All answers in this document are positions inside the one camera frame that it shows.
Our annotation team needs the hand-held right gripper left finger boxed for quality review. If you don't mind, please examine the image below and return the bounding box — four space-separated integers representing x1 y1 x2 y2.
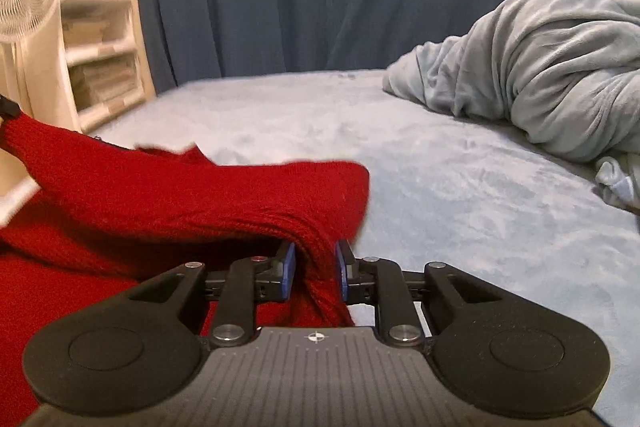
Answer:
127 241 299 350

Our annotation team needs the bed with blue fleece sheet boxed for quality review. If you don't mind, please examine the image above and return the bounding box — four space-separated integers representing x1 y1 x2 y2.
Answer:
92 68 640 414

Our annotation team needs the white shelf unit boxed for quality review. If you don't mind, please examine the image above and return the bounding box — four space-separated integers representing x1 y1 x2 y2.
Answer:
59 0 157 134

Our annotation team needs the red knitted cardigan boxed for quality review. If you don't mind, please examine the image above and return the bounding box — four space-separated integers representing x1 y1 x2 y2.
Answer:
0 113 371 414

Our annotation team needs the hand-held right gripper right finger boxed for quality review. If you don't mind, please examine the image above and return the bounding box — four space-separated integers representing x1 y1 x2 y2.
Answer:
334 241 507 350

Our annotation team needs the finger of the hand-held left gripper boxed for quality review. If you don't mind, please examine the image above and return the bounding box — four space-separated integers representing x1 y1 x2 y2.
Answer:
0 94 22 124

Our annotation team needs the grey-blue fleece blanket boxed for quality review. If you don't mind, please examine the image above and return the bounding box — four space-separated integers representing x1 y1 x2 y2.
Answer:
382 0 640 215

